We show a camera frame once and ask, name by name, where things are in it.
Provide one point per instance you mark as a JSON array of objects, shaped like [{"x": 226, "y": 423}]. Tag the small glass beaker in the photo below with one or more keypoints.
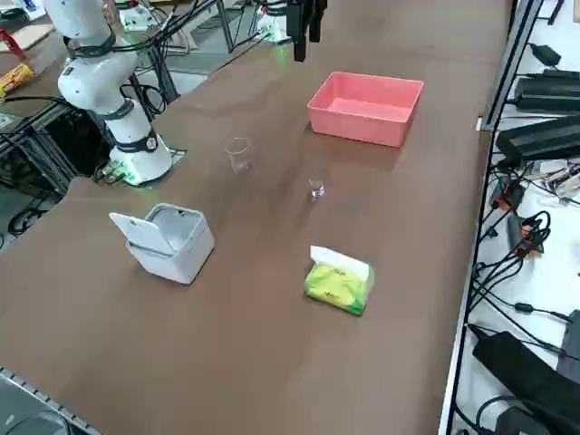
[{"x": 317, "y": 190}]

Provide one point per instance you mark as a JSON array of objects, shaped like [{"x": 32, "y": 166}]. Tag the black rectangular box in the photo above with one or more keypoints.
[{"x": 548, "y": 93}]

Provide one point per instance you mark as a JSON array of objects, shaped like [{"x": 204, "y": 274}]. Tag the large black power brick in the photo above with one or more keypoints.
[{"x": 521, "y": 371}]

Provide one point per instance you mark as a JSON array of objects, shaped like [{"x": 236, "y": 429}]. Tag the black equipment cabinet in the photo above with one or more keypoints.
[{"x": 68, "y": 140}]

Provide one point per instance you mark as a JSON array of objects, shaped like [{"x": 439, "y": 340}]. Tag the red and black connector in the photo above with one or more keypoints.
[
  {"x": 528, "y": 240},
  {"x": 507, "y": 195}
]

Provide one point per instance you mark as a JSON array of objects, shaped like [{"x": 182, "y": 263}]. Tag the white tissue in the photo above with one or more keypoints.
[{"x": 335, "y": 258}]

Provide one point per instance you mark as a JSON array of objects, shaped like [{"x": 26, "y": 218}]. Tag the aluminium frame post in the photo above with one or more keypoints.
[{"x": 512, "y": 63}]

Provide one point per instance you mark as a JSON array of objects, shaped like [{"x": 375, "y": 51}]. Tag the green tissue pack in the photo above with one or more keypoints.
[{"x": 331, "y": 290}]

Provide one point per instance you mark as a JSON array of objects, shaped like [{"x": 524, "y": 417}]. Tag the grey metal device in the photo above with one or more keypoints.
[{"x": 27, "y": 408}]

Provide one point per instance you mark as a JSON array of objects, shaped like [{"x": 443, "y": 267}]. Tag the yellow snack packet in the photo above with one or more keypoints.
[{"x": 16, "y": 79}]

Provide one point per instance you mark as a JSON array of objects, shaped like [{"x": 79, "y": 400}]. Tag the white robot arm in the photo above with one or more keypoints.
[
  {"x": 90, "y": 86},
  {"x": 274, "y": 27}
]

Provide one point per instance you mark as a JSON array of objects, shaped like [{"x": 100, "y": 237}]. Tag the white post bracket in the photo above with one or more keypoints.
[{"x": 486, "y": 124}]

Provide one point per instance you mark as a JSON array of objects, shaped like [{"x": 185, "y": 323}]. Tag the long dark power adapter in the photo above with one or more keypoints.
[{"x": 539, "y": 138}]

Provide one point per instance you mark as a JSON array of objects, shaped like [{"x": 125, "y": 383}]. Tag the light wooden board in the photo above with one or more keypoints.
[{"x": 36, "y": 34}]

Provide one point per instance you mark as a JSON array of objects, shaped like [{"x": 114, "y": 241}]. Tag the red metal object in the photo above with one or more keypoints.
[{"x": 11, "y": 43}]

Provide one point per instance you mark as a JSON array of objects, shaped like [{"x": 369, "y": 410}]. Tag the white flip-lid bin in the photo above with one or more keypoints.
[{"x": 181, "y": 258}]

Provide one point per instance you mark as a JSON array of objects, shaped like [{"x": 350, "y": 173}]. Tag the small black power adapter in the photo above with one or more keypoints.
[{"x": 546, "y": 54}]

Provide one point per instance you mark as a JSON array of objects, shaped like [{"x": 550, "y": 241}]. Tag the large glass beaker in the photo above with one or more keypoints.
[{"x": 240, "y": 158}]

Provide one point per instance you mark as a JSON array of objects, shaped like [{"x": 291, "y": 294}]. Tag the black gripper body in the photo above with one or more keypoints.
[{"x": 299, "y": 4}]

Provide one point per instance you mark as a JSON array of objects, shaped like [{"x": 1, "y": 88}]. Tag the pink plastic container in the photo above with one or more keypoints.
[{"x": 358, "y": 127}]

